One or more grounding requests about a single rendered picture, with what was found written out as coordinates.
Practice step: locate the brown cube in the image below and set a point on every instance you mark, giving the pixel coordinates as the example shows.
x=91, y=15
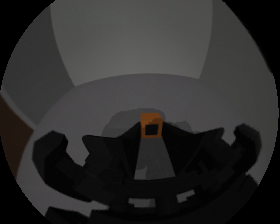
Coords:
x=151, y=125

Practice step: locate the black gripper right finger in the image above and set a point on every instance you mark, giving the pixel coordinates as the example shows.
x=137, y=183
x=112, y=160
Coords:
x=182, y=146

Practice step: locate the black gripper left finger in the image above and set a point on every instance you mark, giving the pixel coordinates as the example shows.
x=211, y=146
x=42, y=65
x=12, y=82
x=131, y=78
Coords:
x=125, y=147

